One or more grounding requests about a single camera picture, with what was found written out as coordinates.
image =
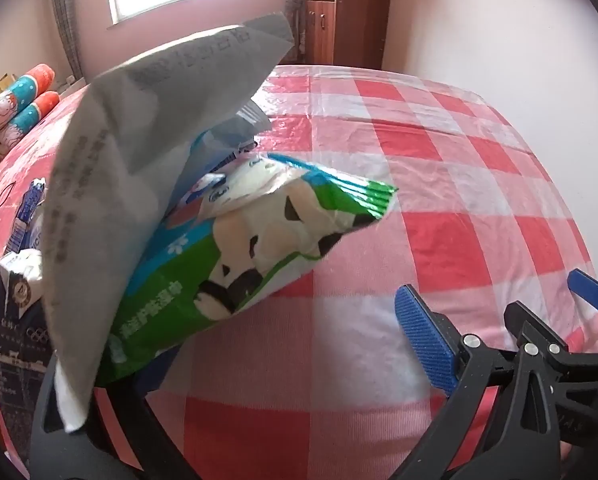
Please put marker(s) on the white navy milk carton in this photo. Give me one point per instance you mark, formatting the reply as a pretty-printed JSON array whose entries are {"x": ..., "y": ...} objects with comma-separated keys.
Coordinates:
[{"x": 19, "y": 350}]

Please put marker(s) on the blue tissue packet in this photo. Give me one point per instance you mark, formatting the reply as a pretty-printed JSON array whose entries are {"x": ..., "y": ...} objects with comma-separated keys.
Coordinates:
[{"x": 199, "y": 205}]

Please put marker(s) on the green cow-print wipes packet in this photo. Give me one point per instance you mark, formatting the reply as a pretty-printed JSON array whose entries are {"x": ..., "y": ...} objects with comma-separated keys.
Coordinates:
[{"x": 259, "y": 225}]

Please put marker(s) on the brown wooden cabinet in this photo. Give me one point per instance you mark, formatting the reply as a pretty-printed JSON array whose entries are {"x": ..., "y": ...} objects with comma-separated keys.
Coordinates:
[{"x": 349, "y": 20}]

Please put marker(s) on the patterned curtain beside cabinet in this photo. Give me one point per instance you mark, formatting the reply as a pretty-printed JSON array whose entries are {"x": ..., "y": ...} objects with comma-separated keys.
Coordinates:
[{"x": 295, "y": 25}]

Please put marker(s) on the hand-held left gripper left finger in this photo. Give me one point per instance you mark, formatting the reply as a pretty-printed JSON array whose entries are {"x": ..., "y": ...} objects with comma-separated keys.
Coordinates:
[{"x": 164, "y": 450}]

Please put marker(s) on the red white checked tablecloth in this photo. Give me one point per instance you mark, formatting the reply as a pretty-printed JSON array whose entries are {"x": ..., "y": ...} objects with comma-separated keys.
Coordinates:
[{"x": 429, "y": 185}]

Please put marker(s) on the orange teal bolster pillow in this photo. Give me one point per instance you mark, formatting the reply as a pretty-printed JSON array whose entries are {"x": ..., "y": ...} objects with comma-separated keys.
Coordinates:
[
  {"x": 36, "y": 80},
  {"x": 41, "y": 107}
]

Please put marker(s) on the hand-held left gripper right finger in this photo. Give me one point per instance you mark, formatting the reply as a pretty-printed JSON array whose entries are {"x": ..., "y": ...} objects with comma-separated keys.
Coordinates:
[{"x": 424, "y": 340}]

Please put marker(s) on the pink bed blanket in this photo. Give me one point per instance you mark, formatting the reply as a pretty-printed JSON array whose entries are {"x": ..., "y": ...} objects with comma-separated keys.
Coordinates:
[{"x": 9, "y": 180}]

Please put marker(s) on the white bedside table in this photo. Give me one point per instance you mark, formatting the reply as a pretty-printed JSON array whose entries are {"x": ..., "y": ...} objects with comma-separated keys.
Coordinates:
[{"x": 71, "y": 82}]

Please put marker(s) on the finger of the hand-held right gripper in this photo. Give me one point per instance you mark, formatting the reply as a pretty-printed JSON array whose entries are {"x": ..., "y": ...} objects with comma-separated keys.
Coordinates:
[
  {"x": 524, "y": 322},
  {"x": 589, "y": 287}
]

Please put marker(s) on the grey checked curtain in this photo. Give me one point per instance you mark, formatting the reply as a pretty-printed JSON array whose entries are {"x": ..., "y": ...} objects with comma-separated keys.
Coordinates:
[{"x": 66, "y": 20}]

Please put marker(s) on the light blue plastic packet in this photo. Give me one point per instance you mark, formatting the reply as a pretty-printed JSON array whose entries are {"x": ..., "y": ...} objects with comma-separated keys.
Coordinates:
[{"x": 214, "y": 147}]

